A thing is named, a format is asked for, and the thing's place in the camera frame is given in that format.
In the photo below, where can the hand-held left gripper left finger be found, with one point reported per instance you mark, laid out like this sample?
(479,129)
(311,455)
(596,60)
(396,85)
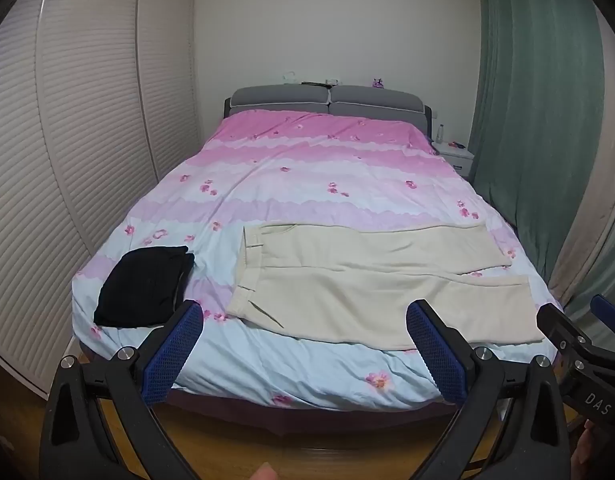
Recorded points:
(175,355)

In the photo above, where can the white louvred wardrobe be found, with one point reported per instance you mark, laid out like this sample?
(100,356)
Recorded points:
(87,110)

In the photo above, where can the person's left hand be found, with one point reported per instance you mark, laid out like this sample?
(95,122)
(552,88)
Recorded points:
(265,472)

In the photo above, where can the purple toy figure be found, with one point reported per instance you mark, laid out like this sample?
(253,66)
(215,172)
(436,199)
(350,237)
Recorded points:
(377,83)

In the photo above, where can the pink floral duvet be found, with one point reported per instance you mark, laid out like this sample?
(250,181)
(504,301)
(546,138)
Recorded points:
(312,170)

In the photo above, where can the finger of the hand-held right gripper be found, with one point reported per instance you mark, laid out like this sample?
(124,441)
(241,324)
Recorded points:
(601,310)
(562,327)

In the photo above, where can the black folded garment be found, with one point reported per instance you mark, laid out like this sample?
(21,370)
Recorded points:
(137,285)

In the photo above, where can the green curtain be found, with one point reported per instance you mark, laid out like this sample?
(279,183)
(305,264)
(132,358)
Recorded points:
(527,110)

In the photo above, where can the beige pants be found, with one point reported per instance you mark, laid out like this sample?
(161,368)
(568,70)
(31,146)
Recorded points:
(362,280)

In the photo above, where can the person's right hand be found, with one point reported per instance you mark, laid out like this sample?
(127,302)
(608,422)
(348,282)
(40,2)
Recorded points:
(587,450)

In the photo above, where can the grey padded headboard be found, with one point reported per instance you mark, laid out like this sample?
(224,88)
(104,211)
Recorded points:
(287,97)

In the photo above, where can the clear bottle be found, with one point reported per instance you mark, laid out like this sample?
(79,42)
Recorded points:
(441,133)

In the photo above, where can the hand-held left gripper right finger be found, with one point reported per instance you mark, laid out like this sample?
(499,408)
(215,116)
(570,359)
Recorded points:
(437,355)

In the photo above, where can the beige curtain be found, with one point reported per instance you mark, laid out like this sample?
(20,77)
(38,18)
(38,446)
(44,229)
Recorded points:
(597,210)

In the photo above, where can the white nightstand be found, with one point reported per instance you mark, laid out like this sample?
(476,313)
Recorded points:
(460,160)

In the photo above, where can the flat black item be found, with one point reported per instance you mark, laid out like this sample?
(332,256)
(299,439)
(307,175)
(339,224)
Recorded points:
(313,82)

